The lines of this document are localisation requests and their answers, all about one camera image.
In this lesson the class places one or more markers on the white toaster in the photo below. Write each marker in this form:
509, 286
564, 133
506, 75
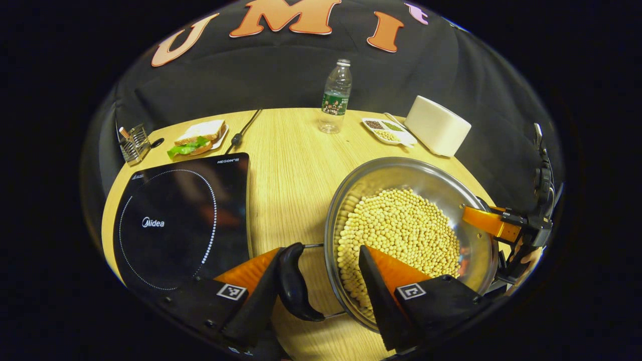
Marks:
436, 125

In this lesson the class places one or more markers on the white divided dish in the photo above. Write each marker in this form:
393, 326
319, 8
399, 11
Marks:
373, 125

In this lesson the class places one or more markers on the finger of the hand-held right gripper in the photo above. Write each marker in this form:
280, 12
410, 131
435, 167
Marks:
489, 223

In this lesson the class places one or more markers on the black backdrop cloth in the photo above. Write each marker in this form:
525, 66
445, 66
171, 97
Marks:
281, 70

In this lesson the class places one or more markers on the white spoon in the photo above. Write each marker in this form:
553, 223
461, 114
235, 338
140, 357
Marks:
401, 131

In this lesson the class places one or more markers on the clear plastic water bottle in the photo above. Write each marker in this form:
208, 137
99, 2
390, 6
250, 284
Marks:
335, 103

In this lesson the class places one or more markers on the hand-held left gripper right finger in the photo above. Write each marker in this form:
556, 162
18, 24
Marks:
376, 301

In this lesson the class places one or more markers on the heap of soybeans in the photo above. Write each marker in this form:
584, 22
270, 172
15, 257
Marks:
401, 225

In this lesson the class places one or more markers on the sandwich with lettuce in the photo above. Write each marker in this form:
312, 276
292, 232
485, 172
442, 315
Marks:
200, 133

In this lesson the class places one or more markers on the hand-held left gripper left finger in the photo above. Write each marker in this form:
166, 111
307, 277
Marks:
256, 306

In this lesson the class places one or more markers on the black induction cooktop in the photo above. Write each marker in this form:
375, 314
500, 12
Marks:
175, 225

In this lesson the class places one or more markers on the small black object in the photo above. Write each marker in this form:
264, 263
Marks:
157, 143

